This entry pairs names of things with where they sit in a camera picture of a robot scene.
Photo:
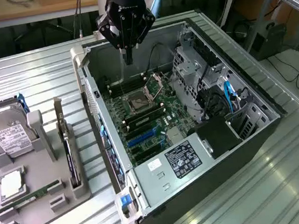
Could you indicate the open PC case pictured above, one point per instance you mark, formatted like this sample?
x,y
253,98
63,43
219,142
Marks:
x,y
193,209

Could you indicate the silver chipset heatsink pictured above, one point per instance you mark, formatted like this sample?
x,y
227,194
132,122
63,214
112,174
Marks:
x,y
175,136

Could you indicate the grey parts rack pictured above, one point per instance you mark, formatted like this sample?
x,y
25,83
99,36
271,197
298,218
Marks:
x,y
37,170

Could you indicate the black box on floor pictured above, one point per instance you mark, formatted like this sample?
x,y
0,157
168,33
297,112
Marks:
x,y
269,40

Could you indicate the short expansion slot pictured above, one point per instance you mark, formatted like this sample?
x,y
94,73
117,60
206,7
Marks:
x,y
137,148

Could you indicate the black RAM slot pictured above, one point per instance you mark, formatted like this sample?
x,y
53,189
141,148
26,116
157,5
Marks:
x,y
141,112
124,82
128,119
125,88
125,92
125,85
128,123

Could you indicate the blue long expansion slot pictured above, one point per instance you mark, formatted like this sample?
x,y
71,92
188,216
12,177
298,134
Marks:
x,y
145,136

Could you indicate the wooden desk with white frame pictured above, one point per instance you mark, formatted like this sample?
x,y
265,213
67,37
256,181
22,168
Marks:
x,y
45,3

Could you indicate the blue disk carrier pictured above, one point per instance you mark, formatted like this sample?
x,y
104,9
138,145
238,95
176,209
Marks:
x,y
22,103

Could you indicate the RAM stick with white label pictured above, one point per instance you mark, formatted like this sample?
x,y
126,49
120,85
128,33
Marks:
x,y
143,120

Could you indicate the green motherboard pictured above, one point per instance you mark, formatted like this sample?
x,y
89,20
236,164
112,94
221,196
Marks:
x,y
171,106

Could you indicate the silver CPU chip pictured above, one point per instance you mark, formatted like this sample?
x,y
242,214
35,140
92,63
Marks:
x,y
11,185

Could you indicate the silver socket cover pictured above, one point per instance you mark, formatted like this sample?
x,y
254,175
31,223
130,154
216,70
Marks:
x,y
154,87

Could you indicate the CPU socket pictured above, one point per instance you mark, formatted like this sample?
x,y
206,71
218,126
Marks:
x,y
137,102

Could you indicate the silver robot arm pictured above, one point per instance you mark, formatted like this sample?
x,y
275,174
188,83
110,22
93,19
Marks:
x,y
156,0

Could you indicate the graphics card with silver bracket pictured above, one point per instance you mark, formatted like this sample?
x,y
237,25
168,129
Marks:
x,y
70,153

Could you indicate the grey power supply unit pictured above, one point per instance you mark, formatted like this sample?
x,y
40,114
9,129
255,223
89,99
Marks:
x,y
152,187

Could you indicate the green RAM stick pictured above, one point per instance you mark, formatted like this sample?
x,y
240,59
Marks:
x,y
32,197

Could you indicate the silver metal disk bay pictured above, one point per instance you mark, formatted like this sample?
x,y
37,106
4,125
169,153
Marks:
x,y
188,72

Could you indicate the silver hard disk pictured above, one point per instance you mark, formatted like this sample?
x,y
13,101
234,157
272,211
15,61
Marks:
x,y
8,133

